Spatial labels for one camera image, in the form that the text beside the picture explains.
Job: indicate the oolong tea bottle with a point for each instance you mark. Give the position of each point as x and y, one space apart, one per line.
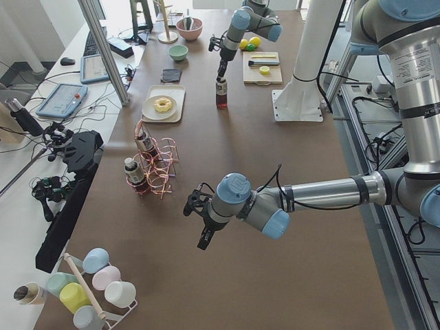
221 93

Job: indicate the green bowl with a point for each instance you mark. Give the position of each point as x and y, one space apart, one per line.
178 52

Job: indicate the tea bottle rack left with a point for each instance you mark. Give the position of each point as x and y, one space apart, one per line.
135 176

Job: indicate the grey folded cloth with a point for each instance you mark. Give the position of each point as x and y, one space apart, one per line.
172 75

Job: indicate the copper wire bottle rack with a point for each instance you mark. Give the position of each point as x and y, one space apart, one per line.
159 170

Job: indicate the yellow lemon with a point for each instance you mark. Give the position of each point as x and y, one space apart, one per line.
255 41
243 44

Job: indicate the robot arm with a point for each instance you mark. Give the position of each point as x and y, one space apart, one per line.
252 16
408 33

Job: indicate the tea bottle rack right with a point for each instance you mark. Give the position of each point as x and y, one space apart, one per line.
144 141

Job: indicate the pastel cup rack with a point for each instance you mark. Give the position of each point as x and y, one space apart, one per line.
93 291

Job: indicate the half lemon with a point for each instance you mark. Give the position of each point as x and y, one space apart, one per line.
264 70

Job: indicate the black keyboard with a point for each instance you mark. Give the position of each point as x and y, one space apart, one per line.
91 47

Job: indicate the glazed donut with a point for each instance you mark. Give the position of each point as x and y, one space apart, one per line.
163 104

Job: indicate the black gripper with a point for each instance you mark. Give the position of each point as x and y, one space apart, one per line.
225 55
209 227

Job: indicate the metal ice scoop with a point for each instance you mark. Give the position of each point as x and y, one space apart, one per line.
187 21

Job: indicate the black electronics device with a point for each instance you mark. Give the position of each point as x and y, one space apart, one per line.
62 203

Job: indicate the wooden cup stand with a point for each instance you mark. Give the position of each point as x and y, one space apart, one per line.
166 37

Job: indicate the tea bottle rack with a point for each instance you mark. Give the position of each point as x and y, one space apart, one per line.
144 141
135 176

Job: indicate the green lime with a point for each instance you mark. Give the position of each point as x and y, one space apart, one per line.
250 47

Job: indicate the wooden cutting board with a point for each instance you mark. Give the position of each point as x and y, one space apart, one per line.
251 75

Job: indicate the blue teach pendant with screen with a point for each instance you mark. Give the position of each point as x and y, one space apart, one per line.
63 101

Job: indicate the aluminium frame post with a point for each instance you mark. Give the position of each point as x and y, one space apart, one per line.
91 17

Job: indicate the black thermos bottle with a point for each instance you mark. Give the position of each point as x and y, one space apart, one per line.
25 120

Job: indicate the white plate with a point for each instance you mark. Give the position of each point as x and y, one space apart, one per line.
150 113

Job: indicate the black computer mouse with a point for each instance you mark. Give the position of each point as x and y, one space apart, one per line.
65 61

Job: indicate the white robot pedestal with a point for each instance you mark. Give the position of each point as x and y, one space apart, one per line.
300 99

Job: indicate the beige serving tray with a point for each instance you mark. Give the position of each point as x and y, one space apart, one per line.
177 92

